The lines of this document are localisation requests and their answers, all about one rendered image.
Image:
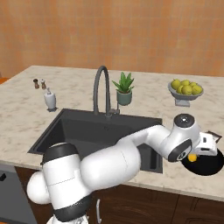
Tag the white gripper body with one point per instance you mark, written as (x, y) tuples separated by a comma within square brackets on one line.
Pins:
[(208, 144)]

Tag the grey footed fruit bowl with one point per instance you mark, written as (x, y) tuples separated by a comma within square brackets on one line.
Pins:
[(184, 99)]

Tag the yellow corn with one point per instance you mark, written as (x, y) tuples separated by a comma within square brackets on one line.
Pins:
[(192, 157)]

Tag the grey dishwasher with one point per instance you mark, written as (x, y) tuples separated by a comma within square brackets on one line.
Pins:
[(14, 198)]

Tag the green plant in grey pot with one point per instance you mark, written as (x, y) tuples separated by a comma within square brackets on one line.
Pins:
[(124, 93)]

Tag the dark grey arched tap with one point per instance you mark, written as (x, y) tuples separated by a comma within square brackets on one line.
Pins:
[(99, 87)]

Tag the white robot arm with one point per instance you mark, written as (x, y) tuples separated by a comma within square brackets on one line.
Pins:
[(110, 163)]

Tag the brown salt shaker white top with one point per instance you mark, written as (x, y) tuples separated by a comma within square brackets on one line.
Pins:
[(43, 84)]

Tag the black sink basin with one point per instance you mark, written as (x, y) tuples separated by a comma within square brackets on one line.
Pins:
[(87, 131)]

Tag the yellow-green fruit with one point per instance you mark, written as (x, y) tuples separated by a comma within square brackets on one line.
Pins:
[(193, 84), (185, 82), (175, 84), (197, 89), (187, 90)]

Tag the brown pepper shaker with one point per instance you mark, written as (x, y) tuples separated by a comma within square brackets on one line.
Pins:
[(36, 84)]

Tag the white soap dispenser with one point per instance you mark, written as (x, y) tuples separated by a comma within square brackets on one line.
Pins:
[(50, 100)]

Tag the black bowl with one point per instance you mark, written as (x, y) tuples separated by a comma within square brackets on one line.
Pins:
[(207, 166)]

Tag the dark wood cupboard door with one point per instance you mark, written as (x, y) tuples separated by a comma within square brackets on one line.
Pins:
[(27, 175), (201, 211), (137, 207)]

